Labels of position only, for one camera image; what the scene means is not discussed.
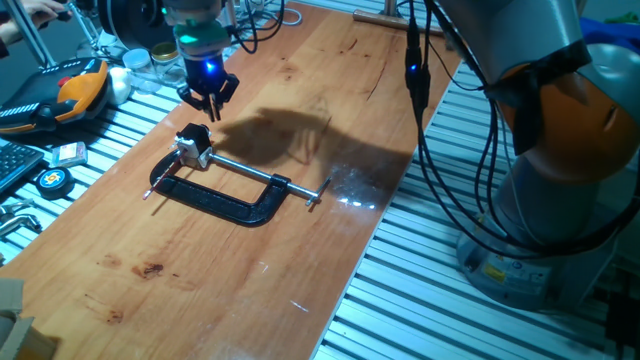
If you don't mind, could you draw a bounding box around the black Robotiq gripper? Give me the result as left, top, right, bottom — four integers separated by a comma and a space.
176, 52, 241, 123

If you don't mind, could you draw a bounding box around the person forearm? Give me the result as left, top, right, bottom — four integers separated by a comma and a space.
0, 18, 26, 49

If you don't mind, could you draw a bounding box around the bare person hand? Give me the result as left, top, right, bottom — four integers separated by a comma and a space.
20, 0, 72, 29

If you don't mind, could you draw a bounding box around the glass jar gold lid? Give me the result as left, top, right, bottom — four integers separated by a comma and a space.
150, 41, 189, 86

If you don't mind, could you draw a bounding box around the white plastic figurine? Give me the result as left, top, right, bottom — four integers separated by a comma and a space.
107, 66, 133, 106

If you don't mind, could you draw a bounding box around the black iron C-clamp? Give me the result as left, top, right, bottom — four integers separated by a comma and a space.
148, 148, 332, 227

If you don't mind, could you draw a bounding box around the orange black teach pendant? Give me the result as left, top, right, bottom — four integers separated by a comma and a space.
0, 56, 110, 136

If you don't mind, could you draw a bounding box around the small white pink card pack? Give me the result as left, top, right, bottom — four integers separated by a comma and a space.
49, 141, 89, 169

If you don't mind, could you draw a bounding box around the black blue tape measure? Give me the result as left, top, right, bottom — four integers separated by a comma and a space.
34, 167, 75, 200

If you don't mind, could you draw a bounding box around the silver metal stand leg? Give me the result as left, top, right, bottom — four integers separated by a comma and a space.
7, 0, 55, 69

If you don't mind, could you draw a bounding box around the orange wooden board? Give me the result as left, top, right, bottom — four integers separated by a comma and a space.
0, 2, 464, 360

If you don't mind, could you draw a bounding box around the black computer keyboard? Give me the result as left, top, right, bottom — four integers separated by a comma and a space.
0, 141, 45, 195

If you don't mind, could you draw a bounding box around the chrome pipe fitting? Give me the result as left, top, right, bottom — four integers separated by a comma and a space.
0, 198, 42, 239

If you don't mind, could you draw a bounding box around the blue plastic bag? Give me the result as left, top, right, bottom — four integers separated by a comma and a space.
579, 17, 640, 51

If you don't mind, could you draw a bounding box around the green wrist adapter ring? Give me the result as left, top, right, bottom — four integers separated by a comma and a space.
173, 19, 231, 60

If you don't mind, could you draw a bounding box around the white cable loop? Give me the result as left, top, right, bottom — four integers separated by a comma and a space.
279, 7, 304, 26

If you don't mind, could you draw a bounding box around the wooden handled hammer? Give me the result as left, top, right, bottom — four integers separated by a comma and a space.
352, 8, 446, 37

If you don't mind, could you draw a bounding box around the black cable adapter blue light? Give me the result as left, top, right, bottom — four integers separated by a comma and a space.
403, 19, 432, 110

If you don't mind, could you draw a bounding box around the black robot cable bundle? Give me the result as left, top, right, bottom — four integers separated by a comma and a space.
227, 0, 640, 257

